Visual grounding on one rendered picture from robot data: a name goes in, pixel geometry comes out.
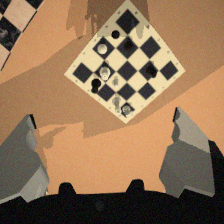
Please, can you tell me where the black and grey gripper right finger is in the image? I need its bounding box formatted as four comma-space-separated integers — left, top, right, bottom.
159, 107, 224, 224

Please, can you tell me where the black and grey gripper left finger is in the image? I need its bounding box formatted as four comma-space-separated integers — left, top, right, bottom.
0, 114, 50, 224

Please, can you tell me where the chessboard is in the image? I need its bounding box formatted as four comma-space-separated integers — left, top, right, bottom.
64, 0, 185, 123

